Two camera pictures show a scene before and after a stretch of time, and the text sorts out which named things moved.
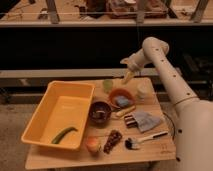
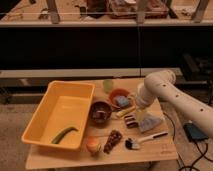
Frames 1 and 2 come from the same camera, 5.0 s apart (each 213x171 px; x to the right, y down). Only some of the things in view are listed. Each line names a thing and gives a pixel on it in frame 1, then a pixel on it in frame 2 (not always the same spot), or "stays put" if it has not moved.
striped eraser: (130, 121) stays put
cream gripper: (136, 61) → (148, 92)
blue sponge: (122, 101) stays put
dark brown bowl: (99, 114) stays put
